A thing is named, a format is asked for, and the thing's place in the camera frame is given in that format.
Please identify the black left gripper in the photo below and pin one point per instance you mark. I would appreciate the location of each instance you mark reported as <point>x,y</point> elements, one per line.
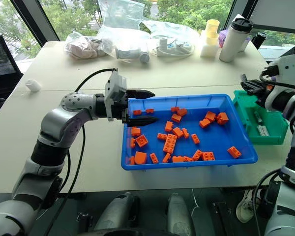
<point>120,109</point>

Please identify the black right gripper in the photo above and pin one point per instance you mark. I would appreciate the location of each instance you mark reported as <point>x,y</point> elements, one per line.
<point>260,91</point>

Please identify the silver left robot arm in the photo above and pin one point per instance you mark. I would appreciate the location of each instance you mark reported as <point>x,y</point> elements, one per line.
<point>61,118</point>

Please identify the green plastic bin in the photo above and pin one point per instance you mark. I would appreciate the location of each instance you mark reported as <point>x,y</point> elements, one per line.
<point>275,123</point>

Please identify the blue plastic bin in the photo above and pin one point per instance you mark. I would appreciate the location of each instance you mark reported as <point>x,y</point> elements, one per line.
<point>211,140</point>

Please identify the small orange toy brick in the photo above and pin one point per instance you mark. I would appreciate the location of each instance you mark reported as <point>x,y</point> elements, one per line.
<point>188,159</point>
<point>197,155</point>
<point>182,112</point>
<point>174,109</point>
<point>177,159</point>
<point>176,118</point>
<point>132,160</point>
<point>135,131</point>
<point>137,112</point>
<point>185,133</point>
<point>166,157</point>
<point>154,158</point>
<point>162,136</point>
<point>132,142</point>
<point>208,156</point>
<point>178,132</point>
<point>168,126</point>
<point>195,138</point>
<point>222,118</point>
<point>204,123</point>
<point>210,115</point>
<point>150,111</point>
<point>234,152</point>

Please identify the square orange toy brick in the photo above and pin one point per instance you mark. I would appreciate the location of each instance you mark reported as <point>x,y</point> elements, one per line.
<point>141,141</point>

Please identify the dark cylindrical battery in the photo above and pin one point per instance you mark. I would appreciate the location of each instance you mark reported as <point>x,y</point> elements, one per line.
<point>257,118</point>

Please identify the white tumbler with black lid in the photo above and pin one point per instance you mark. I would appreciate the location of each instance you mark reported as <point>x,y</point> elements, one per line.
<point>232,43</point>

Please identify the long orange toy brick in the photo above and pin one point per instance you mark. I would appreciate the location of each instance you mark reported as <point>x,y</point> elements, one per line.
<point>169,143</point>

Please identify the grey white cylindrical battery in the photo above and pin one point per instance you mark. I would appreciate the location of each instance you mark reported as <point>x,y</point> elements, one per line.
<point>266,131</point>
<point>260,130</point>

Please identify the rounded orange toy brick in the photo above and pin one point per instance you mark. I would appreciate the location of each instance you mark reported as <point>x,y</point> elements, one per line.
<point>140,158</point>

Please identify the white bottle with grey cap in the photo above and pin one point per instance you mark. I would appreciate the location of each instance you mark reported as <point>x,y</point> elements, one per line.
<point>144,57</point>

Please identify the purple packet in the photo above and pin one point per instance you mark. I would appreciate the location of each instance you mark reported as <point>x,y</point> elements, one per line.
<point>222,37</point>

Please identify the yellow plastic cup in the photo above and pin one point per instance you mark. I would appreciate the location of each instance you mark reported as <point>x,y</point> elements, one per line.
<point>212,28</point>

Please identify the white power strip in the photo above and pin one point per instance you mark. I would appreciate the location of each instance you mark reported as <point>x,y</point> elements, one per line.
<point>173,46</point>

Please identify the plastic bag with pink contents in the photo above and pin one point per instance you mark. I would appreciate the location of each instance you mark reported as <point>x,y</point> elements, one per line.
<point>83,48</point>

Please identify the clear bag around power strip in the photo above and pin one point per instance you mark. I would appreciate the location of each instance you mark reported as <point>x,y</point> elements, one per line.
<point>172,29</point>

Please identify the clear zip plastic bag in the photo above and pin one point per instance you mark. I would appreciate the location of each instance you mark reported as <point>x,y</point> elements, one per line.
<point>123,17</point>

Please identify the grey rounded robot leg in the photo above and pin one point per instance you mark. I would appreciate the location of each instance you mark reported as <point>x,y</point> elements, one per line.
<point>115,214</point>
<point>178,216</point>

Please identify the small white plastic cap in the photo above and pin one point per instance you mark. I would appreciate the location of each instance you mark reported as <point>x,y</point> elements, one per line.
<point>33,85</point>

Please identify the white sneaker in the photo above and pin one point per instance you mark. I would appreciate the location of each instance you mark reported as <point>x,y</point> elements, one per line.
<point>244,207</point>

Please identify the black mesh office chair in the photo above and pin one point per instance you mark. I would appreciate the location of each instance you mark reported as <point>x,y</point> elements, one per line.
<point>1,64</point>

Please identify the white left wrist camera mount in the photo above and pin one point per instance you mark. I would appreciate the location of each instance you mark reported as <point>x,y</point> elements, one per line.
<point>116,83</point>

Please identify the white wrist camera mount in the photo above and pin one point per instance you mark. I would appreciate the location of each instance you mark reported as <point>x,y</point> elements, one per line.
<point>116,83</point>
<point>284,67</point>

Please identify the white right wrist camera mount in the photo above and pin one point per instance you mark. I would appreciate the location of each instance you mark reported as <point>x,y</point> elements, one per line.
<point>284,67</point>

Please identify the dark window frame post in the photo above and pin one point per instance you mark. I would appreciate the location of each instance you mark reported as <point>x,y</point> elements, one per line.
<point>37,19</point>
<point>238,9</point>

